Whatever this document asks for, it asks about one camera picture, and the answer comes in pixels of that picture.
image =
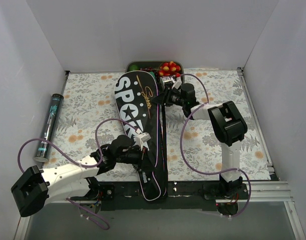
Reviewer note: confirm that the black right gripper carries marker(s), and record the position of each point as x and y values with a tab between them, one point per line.
167	96

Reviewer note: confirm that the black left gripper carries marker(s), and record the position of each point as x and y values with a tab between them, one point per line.
143	158

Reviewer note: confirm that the black sport racket bag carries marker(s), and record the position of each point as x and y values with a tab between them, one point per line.
134	92

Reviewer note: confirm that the black shuttlecock tube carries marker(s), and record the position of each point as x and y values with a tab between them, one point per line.
49	128

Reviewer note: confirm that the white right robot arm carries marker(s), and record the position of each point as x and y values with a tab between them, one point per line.
228	125

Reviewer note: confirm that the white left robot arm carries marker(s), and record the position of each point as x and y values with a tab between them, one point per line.
37	187

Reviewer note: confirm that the black printed can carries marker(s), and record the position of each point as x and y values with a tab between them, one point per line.
166	81

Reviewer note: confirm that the grey plastic tray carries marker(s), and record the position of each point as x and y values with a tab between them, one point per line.
157	68

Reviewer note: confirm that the red yellow fruit bunch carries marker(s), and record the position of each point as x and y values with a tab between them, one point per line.
169	69

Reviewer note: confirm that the dark grape bunch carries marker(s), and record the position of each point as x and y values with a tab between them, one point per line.
150	70

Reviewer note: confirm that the green lime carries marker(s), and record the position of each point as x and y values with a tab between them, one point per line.
133	67

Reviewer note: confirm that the floral table mat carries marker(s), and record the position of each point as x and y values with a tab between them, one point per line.
89	117

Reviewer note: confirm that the black base bar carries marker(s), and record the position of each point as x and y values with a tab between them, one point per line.
127	195

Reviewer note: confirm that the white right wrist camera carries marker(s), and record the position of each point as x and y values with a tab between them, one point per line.
176	84

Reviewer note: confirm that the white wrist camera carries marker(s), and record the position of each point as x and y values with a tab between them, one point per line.
142	138
176	84

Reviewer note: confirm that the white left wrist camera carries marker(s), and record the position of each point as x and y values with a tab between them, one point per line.
142	138

